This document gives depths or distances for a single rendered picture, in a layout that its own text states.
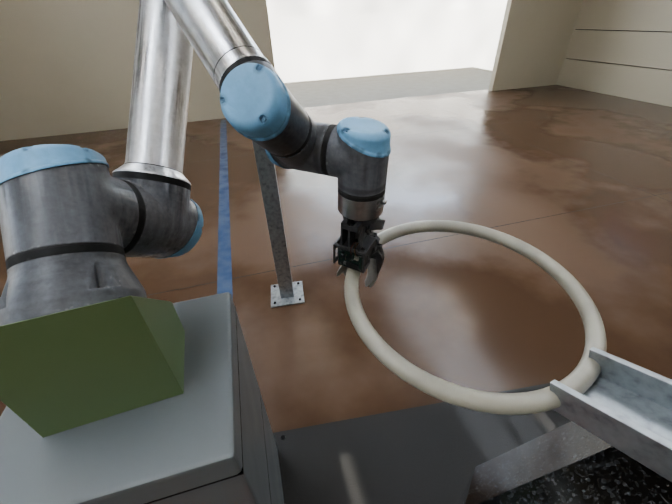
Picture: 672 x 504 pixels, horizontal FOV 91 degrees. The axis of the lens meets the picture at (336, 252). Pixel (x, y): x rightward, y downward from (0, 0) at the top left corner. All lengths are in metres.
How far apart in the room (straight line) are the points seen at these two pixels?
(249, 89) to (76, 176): 0.31
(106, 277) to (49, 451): 0.30
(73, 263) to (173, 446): 0.32
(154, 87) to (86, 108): 6.03
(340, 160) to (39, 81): 6.54
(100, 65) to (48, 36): 0.63
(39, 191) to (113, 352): 0.26
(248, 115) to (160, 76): 0.38
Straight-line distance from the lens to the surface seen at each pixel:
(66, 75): 6.82
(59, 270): 0.61
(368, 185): 0.59
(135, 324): 0.58
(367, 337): 0.59
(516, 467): 0.86
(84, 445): 0.74
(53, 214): 0.63
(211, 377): 0.71
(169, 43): 0.88
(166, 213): 0.75
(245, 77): 0.51
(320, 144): 0.59
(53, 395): 0.70
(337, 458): 1.50
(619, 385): 0.71
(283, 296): 2.05
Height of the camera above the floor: 1.40
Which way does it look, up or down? 36 degrees down
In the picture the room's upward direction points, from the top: 3 degrees counter-clockwise
